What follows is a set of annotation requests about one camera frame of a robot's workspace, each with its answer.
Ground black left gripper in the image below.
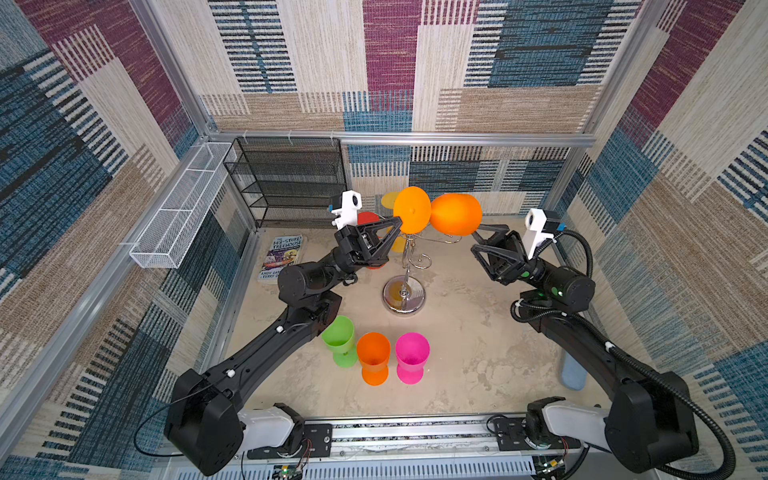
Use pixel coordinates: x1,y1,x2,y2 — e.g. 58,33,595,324
312,226,398,301

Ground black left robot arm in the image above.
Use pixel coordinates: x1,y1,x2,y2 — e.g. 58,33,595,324
164,217,402,476

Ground orange wine glass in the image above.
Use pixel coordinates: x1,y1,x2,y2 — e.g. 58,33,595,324
356,332,391,386
393,187,483,236

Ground orange wine glass front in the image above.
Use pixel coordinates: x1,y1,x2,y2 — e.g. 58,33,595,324
393,187,483,236

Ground blue grey sponge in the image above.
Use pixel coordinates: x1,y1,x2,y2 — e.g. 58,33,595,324
560,352,588,391

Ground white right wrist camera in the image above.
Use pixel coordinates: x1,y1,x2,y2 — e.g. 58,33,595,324
522,208,566,260

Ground aluminium mounting rail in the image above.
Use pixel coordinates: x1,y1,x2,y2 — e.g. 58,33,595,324
179,410,661,480

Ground chrome wine glass rack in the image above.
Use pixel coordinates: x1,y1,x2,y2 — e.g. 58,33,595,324
382,202,463,317

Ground pink plastic wine glass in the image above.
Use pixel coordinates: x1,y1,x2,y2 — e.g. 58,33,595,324
395,332,431,385

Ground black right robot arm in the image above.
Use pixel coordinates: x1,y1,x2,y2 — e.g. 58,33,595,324
471,224,736,479

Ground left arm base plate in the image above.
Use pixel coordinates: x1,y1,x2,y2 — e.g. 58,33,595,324
246,423,333,460

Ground green plastic wine glass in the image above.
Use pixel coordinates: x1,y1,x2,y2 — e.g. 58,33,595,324
320,315,358,368

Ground treehouse paperback book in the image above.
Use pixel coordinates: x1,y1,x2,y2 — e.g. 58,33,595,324
257,235,305,284

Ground black mesh shelf rack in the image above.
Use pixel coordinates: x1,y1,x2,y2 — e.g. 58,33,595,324
224,137,349,229

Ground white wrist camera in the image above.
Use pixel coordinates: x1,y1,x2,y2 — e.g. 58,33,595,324
522,208,566,260
328,190,362,230

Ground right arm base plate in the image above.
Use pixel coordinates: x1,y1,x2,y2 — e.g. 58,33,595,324
485,414,582,453

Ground white wire mesh basket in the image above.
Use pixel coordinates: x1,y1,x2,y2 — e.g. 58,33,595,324
130,142,233,269

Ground red plastic wine glass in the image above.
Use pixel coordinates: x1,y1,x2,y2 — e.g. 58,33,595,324
357,211,382,251

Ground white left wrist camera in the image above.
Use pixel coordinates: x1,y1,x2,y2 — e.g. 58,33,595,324
328,190,362,230

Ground yellow plastic wine glass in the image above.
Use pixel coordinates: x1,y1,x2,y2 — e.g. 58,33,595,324
381,192,406,253

